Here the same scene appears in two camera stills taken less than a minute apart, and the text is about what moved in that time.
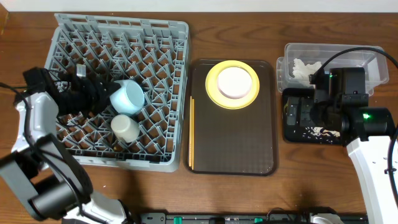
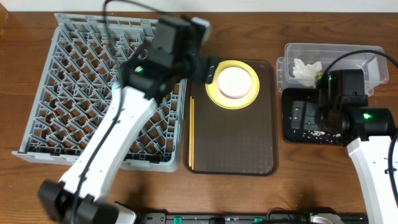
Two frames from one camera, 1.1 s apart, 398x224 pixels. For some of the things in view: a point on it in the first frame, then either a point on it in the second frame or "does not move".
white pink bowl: (234, 82) does not move
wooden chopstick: (193, 132) does not move
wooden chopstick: (190, 132) does not move
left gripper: (94, 94) -> (208, 70)
